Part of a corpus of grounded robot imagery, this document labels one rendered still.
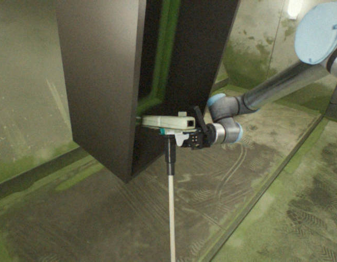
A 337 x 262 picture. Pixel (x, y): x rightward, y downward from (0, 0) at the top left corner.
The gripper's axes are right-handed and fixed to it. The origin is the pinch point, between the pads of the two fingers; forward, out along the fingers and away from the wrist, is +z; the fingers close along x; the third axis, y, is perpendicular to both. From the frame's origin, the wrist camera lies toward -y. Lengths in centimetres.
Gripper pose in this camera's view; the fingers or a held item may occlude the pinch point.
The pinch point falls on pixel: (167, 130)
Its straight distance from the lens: 83.1
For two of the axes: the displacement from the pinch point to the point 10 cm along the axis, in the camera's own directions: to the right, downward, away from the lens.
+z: -8.3, 0.3, -5.6
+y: -0.2, 10.0, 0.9
